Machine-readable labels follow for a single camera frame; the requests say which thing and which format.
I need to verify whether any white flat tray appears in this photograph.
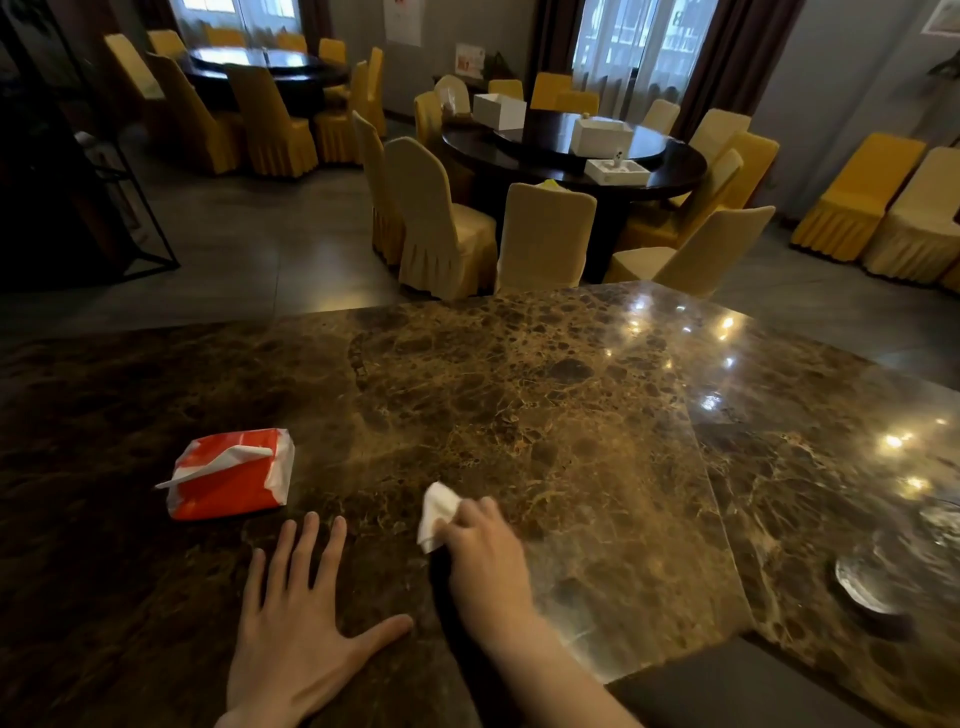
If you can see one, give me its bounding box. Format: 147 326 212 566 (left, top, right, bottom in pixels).
583 157 652 188

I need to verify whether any yellow covered chair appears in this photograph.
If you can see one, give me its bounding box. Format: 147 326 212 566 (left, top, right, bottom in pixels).
789 132 929 264
860 145 960 287

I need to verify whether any person's left hand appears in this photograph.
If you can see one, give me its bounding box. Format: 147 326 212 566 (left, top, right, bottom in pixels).
216 512 414 728

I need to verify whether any clear glass ashtray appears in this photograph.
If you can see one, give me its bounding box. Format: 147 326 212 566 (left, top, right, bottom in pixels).
834 552 915 622

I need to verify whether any white tissue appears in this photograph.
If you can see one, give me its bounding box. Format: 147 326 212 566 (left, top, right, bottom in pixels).
417 481 463 555

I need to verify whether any white sheer curtain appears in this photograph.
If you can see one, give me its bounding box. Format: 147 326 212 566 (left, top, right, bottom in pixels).
571 0 720 123
168 0 303 48

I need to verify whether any red tissue packet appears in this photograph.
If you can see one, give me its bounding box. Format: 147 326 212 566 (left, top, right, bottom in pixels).
155 428 297 522

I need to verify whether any group of yellow covered chairs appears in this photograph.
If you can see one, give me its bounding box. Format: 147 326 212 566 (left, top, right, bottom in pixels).
350 71 782 303
102 27 389 180

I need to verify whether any dark brown curtain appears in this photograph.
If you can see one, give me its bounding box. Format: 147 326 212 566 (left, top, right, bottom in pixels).
297 0 334 55
523 0 585 95
669 0 808 145

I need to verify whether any person's right forearm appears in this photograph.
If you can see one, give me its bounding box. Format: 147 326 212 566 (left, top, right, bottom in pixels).
480 616 648 728

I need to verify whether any person's right hand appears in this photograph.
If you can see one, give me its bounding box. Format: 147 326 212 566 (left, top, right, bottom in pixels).
435 496 560 654

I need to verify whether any white wall poster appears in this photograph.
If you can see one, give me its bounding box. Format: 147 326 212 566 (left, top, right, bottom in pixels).
382 0 426 48

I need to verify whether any white box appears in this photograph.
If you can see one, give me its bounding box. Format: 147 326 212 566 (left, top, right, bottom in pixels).
570 115 636 160
471 93 528 132

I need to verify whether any black metal rack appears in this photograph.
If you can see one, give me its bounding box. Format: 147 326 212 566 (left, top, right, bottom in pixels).
0 0 182 295

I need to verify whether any framed wall picture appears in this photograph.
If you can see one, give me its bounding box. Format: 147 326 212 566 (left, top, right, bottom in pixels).
920 0 960 39

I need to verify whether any dark round dining table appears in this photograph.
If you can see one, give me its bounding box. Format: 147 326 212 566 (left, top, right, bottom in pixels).
441 109 709 285
177 45 351 120

